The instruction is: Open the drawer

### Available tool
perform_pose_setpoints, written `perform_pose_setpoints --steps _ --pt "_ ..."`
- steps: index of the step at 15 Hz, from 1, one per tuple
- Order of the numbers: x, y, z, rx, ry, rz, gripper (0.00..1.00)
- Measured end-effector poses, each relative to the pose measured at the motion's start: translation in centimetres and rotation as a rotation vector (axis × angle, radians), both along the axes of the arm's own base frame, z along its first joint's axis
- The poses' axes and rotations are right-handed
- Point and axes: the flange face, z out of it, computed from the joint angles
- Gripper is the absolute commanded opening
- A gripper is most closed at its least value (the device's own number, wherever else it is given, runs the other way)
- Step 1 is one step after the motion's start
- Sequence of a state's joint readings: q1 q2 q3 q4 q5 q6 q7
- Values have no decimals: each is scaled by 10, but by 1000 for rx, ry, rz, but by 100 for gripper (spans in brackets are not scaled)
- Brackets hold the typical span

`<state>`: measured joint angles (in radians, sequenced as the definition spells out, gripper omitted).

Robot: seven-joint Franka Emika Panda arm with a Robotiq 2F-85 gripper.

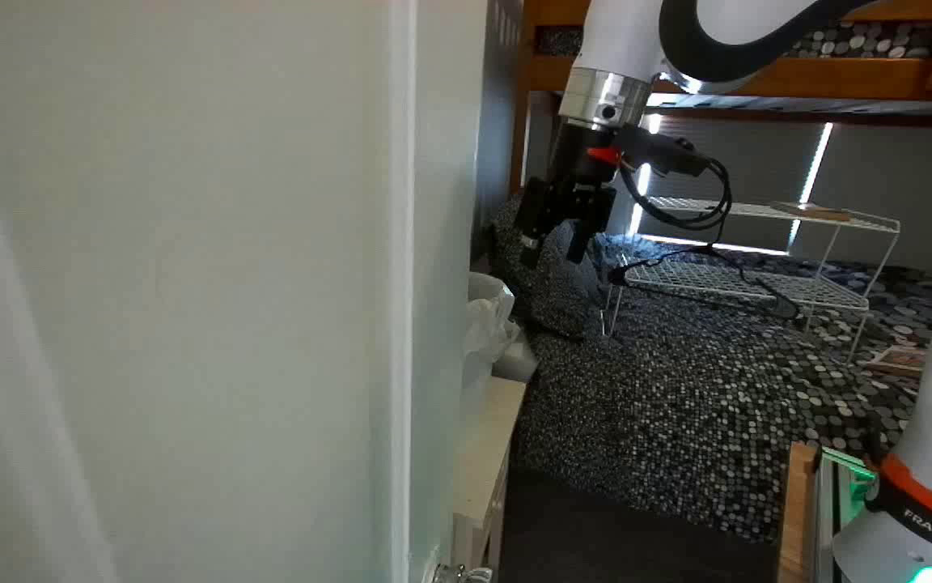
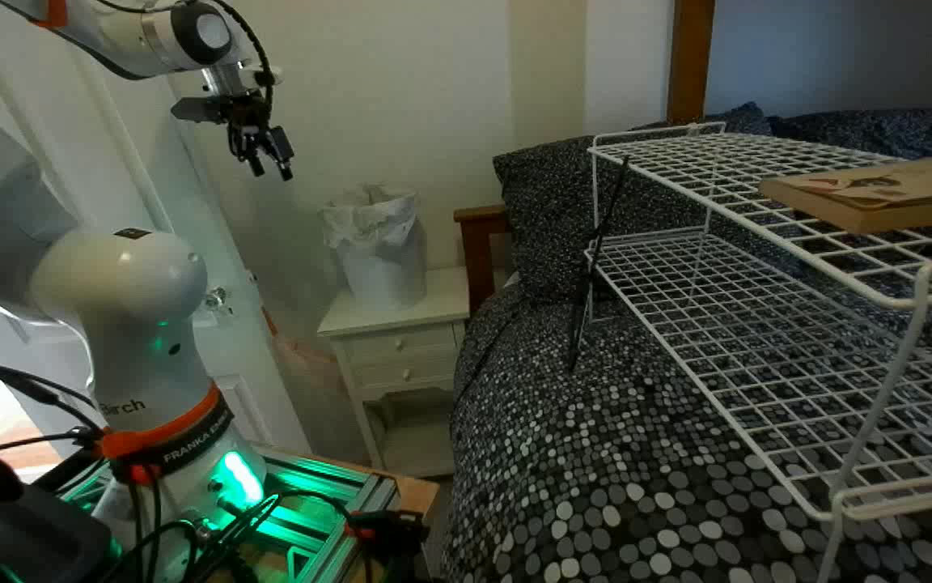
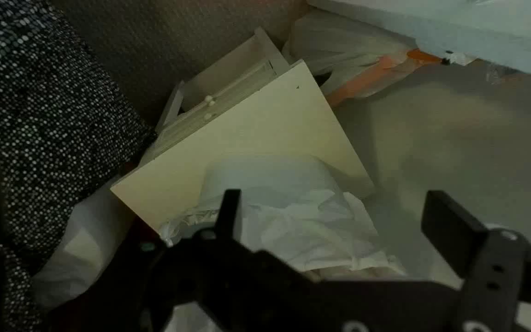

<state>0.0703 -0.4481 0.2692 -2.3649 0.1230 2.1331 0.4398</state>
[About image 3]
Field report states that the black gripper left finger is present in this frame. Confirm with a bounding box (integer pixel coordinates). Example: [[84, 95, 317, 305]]
[[143, 189, 317, 326]]

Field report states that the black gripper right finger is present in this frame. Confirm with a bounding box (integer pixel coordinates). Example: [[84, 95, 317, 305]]
[[420, 189, 531, 332]]

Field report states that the cream open drawer box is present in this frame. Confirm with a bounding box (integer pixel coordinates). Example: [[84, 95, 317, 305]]
[[156, 27, 291, 134]]

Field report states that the white crumpled cloth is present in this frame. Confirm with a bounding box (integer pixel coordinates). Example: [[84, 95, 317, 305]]
[[156, 183, 405, 283]]

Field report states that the cream white nightstand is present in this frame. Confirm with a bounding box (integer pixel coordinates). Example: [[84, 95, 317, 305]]
[[108, 58, 376, 233]]

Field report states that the white plastic bag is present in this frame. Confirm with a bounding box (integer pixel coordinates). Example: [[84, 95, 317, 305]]
[[29, 183, 141, 311]]

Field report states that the orange plastic item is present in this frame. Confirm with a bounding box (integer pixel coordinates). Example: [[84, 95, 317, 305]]
[[324, 49, 446, 108]]

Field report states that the clear plastic bag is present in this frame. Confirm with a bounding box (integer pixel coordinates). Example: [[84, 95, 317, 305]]
[[282, 10, 448, 108]]

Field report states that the black white dotted bedspread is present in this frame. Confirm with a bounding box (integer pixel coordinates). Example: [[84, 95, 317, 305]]
[[0, 0, 156, 332]]

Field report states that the white cabinet panel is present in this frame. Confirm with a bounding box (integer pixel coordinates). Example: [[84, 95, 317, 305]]
[[306, 0, 531, 86]]

